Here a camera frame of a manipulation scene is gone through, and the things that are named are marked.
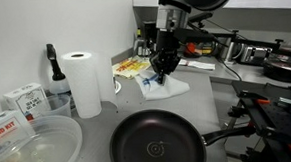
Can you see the white round plate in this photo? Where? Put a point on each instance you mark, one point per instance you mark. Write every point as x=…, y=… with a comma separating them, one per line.
x=117, y=86

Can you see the dark round dish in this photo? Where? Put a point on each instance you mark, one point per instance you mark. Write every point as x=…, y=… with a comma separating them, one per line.
x=283, y=69

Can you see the large clear plastic container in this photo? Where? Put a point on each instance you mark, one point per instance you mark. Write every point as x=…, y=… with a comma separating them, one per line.
x=39, y=150

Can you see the white paper towel roll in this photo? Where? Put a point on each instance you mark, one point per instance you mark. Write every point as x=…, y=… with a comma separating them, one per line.
x=82, y=84

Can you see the black breadboard table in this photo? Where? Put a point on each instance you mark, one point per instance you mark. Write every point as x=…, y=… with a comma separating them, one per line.
x=281, y=117

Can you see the white sea salt box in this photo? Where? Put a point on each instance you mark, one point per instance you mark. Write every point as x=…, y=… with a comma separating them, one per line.
x=28, y=100

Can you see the silver appliance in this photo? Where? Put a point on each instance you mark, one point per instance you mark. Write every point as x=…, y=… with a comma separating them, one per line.
x=256, y=54

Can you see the white first aid kit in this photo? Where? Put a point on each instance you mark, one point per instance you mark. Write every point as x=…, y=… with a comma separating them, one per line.
x=4, y=130

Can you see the small clear plastic container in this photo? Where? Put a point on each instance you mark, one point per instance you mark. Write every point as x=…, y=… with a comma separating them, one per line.
x=58, y=107

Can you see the folded white towel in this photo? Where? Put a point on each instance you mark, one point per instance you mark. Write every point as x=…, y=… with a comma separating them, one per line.
x=198, y=65

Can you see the orange object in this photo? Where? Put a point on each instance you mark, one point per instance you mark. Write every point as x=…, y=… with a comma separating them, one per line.
x=191, y=48

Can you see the white cloth with blue stripes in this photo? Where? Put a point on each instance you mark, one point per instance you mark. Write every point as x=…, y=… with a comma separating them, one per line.
x=167, y=88

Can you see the bottle with black pump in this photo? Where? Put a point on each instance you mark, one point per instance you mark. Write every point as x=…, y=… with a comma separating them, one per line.
x=56, y=74

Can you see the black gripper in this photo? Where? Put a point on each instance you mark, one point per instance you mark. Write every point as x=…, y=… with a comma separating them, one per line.
x=167, y=43

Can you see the black frying pan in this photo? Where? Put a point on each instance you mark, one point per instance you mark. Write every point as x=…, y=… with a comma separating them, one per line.
x=155, y=140

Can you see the yellow printed bag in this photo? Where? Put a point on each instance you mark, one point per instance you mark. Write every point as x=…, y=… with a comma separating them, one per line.
x=129, y=66

